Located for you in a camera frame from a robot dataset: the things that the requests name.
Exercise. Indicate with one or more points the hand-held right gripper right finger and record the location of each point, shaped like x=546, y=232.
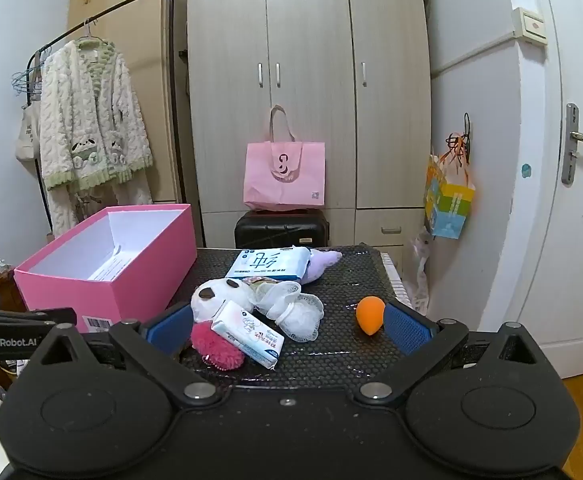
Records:
x=406, y=332

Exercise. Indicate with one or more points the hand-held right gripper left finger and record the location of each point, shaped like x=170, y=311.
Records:
x=171, y=327

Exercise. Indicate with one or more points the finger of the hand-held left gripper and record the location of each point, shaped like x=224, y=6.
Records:
x=31, y=319

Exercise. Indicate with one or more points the pink chenille scrunchie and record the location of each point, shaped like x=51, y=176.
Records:
x=209, y=342

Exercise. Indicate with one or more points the orange makeup sponge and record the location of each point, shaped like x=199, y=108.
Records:
x=370, y=315

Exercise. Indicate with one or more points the pink cardboard box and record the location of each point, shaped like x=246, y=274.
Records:
x=71, y=295

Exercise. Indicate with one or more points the white panda plush toy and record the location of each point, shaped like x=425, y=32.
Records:
x=211, y=300

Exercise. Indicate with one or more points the small white tissue packet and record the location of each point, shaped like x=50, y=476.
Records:
x=251, y=337

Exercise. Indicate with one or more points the purple plush toy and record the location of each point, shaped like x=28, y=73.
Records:
x=321, y=262

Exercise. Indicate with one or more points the blue tissue packet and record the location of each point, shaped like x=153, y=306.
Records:
x=261, y=262

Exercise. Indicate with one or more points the white plastic bag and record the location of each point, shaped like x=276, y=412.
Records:
x=421, y=260

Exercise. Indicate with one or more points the colourful paper gift bag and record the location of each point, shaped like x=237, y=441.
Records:
x=449, y=210

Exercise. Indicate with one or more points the black suitcase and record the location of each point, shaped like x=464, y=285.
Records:
x=281, y=232

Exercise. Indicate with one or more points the canvas tote bag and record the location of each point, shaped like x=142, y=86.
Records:
x=26, y=135

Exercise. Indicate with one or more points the pink tote bag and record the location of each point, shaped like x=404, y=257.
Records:
x=284, y=180

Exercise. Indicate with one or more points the round teal sticker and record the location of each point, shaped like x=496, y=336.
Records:
x=526, y=171

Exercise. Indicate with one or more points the cream fluffy panda cardigan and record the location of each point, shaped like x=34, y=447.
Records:
x=91, y=125

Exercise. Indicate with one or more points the light wood three-door wardrobe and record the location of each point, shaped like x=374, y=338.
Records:
x=311, y=110

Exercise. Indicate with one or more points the black metal clothes rack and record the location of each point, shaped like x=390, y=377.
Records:
x=173, y=60

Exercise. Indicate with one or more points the beige tall cabinet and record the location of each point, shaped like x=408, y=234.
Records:
x=141, y=25

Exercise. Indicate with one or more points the white wall switch box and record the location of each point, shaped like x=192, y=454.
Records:
x=531, y=25

